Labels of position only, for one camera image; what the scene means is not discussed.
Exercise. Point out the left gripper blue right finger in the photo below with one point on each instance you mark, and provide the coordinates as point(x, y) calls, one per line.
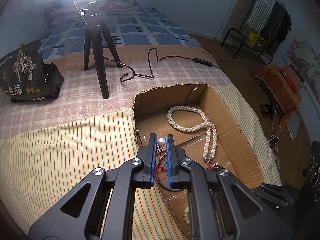
point(172, 161)

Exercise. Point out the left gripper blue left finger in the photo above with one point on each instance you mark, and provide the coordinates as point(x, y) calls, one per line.
point(150, 161)

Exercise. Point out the single white pearl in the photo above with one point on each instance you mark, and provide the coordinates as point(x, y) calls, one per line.
point(161, 142)

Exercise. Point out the brown cardboard box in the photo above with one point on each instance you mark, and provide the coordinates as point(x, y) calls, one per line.
point(239, 145)

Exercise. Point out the pink checked blanket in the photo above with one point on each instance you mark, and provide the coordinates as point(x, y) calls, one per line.
point(81, 97)

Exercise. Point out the black device on floor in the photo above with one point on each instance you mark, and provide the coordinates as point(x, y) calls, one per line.
point(267, 110)

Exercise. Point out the yellow striped cloth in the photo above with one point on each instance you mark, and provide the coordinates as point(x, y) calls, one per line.
point(39, 167)

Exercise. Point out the orange cloth covered stand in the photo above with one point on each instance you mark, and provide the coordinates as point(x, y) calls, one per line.
point(281, 89)

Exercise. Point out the blue patterned bed sheet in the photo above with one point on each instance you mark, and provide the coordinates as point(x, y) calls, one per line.
point(139, 26)

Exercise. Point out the black tripod stand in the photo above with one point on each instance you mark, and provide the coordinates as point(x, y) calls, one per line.
point(97, 31)

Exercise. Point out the black clothes rack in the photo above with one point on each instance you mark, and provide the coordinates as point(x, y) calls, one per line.
point(236, 40)

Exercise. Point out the black printed snack bag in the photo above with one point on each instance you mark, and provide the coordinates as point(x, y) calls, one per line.
point(25, 76)

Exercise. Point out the dark hanging clothes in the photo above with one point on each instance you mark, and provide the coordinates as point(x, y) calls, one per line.
point(276, 28)

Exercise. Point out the folded floral quilt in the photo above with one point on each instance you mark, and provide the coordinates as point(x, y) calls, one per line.
point(61, 11)

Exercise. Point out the white striped hanging garment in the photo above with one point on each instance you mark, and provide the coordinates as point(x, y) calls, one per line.
point(260, 14)

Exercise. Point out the white power strip with cables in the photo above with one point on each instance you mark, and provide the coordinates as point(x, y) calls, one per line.
point(273, 141)

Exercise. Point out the landscape wall painting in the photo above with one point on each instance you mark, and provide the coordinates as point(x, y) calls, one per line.
point(304, 54)

